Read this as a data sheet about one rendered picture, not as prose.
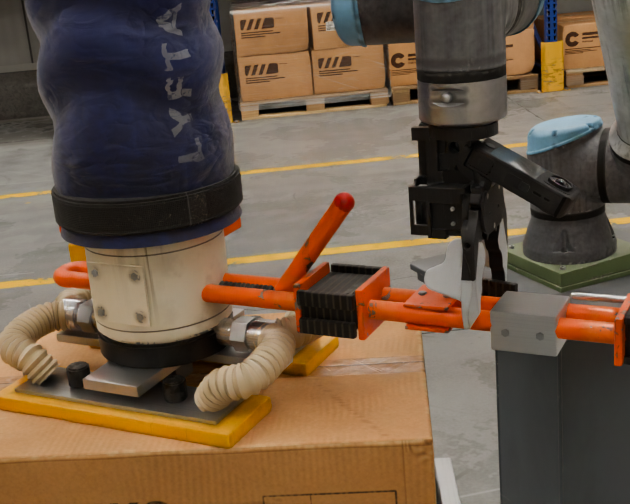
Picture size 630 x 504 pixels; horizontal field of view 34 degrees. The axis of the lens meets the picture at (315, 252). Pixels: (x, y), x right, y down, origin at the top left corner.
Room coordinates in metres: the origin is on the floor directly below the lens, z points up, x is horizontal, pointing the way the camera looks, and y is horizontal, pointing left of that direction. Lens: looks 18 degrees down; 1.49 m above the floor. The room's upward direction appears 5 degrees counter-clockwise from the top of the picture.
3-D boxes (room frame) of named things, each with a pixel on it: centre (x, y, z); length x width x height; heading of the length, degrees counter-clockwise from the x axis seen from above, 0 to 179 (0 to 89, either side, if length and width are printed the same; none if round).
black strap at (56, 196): (1.21, 0.19, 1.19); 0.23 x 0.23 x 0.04
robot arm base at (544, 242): (2.03, -0.53, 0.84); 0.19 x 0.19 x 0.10
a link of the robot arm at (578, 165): (2.02, -0.53, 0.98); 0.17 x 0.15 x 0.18; 61
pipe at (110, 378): (1.21, 0.19, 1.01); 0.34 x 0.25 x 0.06; 63
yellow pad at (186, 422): (1.12, 0.24, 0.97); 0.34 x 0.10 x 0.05; 63
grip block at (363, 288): (1.09, -0.03, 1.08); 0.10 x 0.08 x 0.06; 153
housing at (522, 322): (0.99, -0.22, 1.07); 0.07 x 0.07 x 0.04; 63
